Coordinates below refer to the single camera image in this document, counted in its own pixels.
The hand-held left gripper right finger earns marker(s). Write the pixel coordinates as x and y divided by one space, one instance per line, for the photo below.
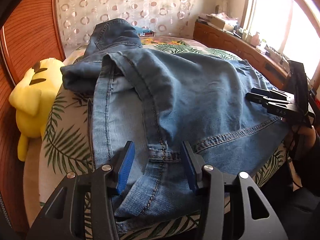
191 172

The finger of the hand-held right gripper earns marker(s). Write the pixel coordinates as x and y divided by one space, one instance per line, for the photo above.
270 93
275 106

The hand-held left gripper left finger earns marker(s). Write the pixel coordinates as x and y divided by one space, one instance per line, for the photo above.
126 167

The blue denim pants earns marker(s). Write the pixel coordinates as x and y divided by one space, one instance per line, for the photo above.
187 100

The person's right hand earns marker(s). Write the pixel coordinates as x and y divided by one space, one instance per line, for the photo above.
312 141

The long wooden cabinet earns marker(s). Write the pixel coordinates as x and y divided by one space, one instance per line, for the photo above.
237 47

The pink bottle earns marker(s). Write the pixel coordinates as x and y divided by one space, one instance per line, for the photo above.
255 38

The wooden-framed window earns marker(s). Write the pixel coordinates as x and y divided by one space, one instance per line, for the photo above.
280 17

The cardboard box with papers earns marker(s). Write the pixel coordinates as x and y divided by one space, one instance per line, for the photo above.
222 21

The yellow plush toy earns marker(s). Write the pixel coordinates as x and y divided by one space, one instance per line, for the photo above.
32 100

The floral blanket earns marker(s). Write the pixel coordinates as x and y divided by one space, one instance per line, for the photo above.
162 42

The cardboard box with blue cloth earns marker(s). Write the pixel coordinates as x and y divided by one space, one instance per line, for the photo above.
145 33

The circle-patterned sheer curtain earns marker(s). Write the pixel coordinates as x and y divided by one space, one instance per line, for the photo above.
125 5

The wooden slatted wardrobe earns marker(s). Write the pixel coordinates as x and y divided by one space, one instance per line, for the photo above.
25 30

